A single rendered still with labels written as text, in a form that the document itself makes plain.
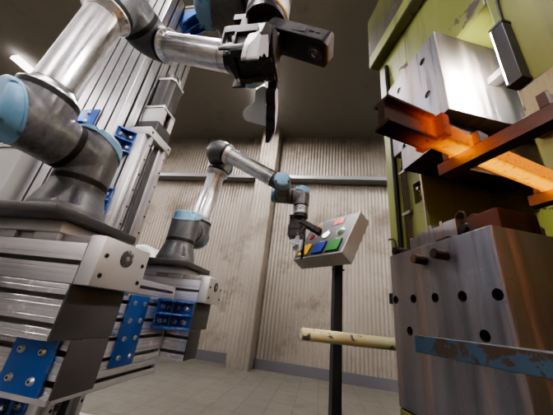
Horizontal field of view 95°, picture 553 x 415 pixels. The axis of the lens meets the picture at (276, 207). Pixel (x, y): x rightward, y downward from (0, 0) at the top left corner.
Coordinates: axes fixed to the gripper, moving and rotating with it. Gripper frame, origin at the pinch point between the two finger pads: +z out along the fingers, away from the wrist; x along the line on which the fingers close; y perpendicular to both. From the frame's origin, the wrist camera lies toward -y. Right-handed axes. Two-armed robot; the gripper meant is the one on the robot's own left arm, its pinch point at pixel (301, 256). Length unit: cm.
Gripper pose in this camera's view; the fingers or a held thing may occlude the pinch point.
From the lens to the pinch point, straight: 119.1
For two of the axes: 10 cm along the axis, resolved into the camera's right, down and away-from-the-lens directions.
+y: -9.8, -0.4, 1.8
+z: -1.1, 9.1, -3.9
